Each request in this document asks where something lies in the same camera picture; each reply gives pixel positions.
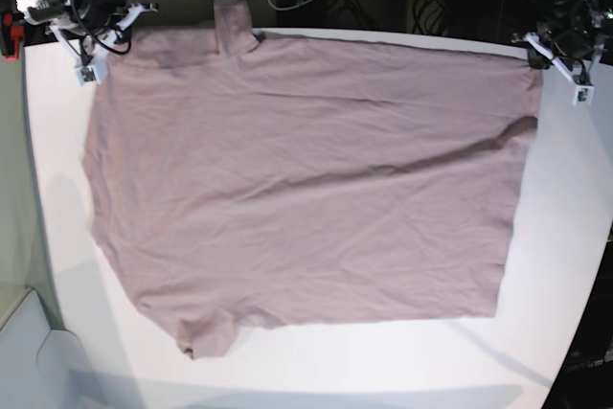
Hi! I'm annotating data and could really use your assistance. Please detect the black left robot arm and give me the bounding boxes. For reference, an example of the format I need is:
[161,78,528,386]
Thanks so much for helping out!
[535,0,612,76]

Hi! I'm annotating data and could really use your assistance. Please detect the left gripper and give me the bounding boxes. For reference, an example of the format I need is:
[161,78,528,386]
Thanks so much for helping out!
[528,21,603,69]

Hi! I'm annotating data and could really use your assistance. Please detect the mauve t-shirt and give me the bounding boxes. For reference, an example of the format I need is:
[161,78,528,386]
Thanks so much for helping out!
[82,1,542,359]

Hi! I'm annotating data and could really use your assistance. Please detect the red and black clamp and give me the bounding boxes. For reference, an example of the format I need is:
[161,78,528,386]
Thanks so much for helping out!
[1,0,25,61]

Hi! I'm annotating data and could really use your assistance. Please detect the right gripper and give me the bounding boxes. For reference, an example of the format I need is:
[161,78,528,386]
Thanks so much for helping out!
[71,0,126,36]

